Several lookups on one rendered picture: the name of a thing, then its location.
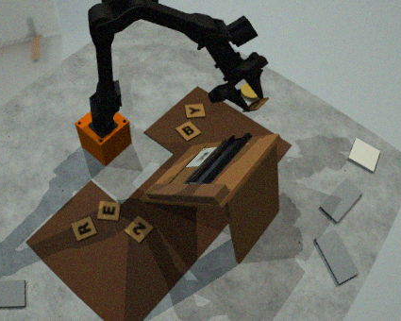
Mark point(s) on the yellow round disc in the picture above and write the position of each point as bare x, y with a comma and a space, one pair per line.
247, 92

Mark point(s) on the white paper ticket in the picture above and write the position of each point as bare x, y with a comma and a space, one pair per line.
202, 155

